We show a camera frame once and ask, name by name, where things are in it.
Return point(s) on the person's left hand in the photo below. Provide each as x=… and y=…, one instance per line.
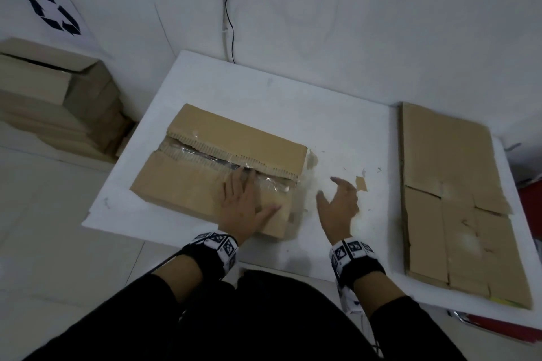
x=243, y=208

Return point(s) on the person's right hand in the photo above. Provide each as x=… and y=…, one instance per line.
x=341, y=212

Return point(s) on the stack of boxes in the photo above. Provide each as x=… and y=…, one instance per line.
x=42, y=113

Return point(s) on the person's right forearm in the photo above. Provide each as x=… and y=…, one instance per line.
x=377, y=289

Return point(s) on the person's left forearm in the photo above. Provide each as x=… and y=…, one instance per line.
x=178, y=276

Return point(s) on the person's black trouser legs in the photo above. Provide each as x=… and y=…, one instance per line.
x=275, y=318

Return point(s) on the brown tape scrap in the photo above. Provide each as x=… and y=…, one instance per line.
x=360, y=184

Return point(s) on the clear tape scrap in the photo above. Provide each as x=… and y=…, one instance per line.
x=311, y=159

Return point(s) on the black marker wrist band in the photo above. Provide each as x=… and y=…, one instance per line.
x=360, y=272
x=203, y=259

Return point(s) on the white table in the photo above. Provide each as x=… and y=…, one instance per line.
x=338, y=128

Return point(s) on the red chair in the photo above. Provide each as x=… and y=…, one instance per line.
x=531, y=204

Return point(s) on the white recycling symbol sign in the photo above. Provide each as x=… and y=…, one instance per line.
x=51, y=5

